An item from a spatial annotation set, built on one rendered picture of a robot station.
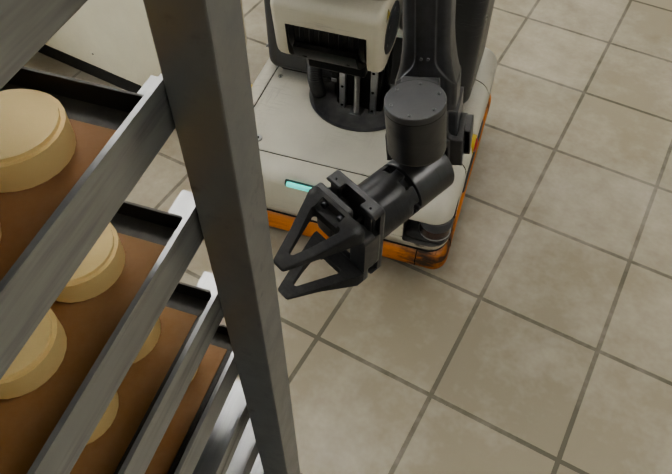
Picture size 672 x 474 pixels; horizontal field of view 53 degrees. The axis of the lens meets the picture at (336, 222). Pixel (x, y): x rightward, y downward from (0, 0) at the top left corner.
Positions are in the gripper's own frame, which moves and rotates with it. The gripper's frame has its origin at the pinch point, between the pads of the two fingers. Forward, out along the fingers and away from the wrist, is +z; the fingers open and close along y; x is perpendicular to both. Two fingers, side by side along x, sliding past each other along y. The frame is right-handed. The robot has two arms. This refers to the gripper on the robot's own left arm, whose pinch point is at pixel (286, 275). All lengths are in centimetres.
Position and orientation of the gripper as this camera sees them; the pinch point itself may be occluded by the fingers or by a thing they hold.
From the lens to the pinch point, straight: 61.7
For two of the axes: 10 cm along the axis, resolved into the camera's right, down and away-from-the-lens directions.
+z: -7.4, 5.6, -3.7
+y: -0.1, -5.6, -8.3
